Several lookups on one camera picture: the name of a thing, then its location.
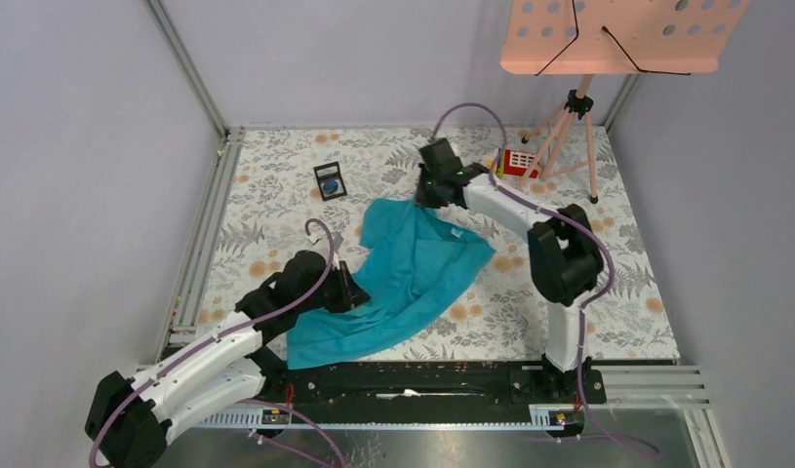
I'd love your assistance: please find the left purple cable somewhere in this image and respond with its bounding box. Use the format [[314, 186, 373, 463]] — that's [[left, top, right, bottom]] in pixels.
[[88, 217, 346, 468]]

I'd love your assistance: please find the floral table mat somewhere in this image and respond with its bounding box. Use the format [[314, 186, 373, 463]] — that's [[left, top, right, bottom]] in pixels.
[[182, 125, 680, 361]]

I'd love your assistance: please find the purple cable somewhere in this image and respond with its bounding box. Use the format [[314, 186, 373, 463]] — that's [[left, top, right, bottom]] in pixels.
[[88, 217, 346, 468], [431, 101, 663, 461]]

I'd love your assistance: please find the teal t-shirt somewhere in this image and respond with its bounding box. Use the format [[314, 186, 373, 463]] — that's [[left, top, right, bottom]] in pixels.
[[287, 199, 495, 370]]

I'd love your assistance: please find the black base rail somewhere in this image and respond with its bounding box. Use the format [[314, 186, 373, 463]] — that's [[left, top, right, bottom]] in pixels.
[[258, 361, 607, 424]]

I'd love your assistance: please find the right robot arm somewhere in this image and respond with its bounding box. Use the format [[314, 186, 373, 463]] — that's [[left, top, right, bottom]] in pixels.
[[416, 138, 604, 402]]

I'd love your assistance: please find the black brooch display box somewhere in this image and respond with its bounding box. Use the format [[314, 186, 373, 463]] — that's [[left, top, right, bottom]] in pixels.
[[313, 162, 347, 202]]

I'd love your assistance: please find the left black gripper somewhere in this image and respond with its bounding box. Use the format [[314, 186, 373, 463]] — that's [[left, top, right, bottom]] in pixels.
[[298, 261, 371, 313]]

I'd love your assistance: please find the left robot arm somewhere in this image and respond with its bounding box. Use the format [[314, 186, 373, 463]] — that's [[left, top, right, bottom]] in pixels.
[[85, 251, 371, 467]]

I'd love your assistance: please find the red toy block house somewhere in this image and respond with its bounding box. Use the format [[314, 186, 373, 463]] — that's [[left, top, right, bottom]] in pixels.
[[495, 149, 540, 178]]

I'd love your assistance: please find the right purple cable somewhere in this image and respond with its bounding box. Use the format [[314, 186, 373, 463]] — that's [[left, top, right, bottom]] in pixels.
[[431, 101, 663, 461]]

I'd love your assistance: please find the blue round brooch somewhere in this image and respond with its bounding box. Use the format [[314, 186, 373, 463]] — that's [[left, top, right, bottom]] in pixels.
[[321, 179, 340, 196]]

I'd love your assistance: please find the pink music stand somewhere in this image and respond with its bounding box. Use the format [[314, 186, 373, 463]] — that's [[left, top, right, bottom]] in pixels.
[[500, 0, 749, 187]]

